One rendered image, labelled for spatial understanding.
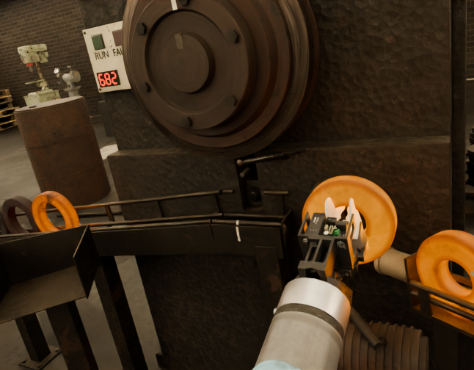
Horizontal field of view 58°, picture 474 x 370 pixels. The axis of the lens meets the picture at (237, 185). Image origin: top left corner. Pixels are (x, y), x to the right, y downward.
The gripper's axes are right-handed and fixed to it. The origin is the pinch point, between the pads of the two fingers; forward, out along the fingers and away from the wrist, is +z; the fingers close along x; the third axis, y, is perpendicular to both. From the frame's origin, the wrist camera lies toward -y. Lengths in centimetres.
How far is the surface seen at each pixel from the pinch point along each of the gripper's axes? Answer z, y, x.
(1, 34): 635, -69, 914
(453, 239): 1.8, -7.0, -16.1
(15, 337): 3, -90, 168
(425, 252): 3.5, -12.4, -11.6
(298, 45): 25.8, 20.4, 11.9
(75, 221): 16, -24, 95
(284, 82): 22.2, 14.4, 15.1
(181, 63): 17.0, 23.2, 33.7
